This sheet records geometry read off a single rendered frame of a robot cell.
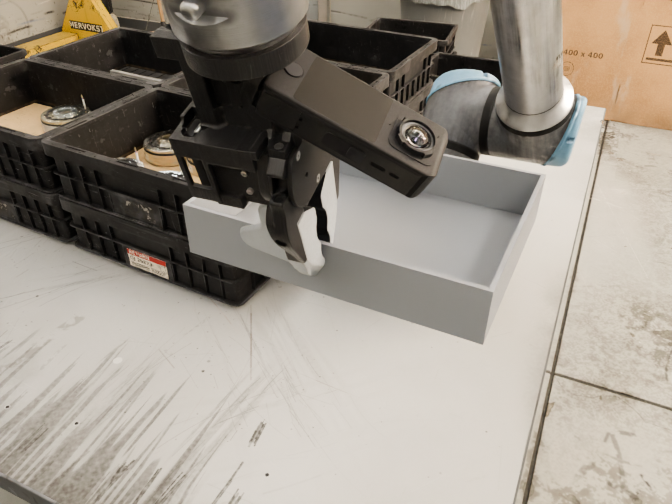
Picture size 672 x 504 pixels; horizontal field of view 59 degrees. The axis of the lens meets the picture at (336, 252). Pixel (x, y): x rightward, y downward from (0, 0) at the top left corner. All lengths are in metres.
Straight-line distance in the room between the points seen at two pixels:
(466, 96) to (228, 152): 0.71
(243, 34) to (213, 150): 0.09
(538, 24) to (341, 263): 0.46
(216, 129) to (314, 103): 0.07
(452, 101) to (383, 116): 0.68
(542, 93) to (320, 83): 0.60
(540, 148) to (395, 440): 0.50
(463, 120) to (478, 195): 0.42
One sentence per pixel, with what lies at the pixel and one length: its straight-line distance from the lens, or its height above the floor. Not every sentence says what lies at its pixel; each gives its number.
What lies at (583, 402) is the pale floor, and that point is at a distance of 1.92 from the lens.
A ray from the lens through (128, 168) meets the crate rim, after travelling 0.99.
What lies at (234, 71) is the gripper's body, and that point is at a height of 1.26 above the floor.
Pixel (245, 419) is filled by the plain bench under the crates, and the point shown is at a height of 0.70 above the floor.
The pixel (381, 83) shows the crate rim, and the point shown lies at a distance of 1.30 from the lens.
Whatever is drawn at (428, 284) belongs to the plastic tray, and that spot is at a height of 1.09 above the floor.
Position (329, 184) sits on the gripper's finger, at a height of 1.15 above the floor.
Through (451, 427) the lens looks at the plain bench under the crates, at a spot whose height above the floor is 0.70.
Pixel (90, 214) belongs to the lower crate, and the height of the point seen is 0.81.
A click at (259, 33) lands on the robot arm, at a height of 1.28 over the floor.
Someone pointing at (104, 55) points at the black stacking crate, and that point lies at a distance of 1.75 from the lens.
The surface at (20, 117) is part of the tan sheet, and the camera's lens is 1.55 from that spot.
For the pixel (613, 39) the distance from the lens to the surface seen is 3.78.
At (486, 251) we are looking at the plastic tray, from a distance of 0.55.
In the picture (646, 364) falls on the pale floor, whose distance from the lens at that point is 2.12.
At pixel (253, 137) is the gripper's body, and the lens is 0.37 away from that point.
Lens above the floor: 1.36
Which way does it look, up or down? 36 degrees down
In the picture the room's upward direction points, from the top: straight up
